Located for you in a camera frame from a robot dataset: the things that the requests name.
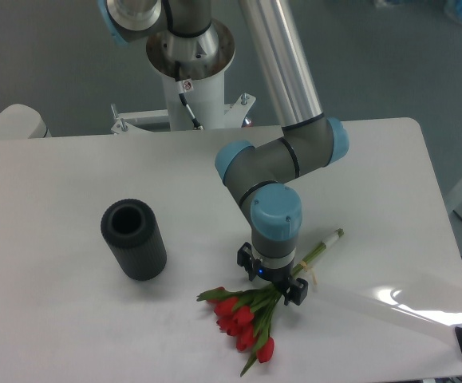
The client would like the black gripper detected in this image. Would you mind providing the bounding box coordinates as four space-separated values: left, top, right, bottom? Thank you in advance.
237 242 308 306

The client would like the red tulip bouquet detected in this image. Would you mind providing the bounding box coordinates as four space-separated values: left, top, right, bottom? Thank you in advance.
197 228 345 376

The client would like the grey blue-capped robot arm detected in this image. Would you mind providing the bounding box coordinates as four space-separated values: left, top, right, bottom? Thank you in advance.
98 1 349 304

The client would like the black ribbed cylindrical vase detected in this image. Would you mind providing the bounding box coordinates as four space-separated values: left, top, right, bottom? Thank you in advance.
100 199 167 281

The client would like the white rounded object left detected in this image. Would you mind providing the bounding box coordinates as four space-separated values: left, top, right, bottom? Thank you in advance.
0 104 52 140

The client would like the black base cable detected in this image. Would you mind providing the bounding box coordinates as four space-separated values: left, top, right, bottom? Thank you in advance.
174 60 205 131

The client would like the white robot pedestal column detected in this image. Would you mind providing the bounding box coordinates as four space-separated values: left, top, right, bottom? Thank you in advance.
111 19 256 135

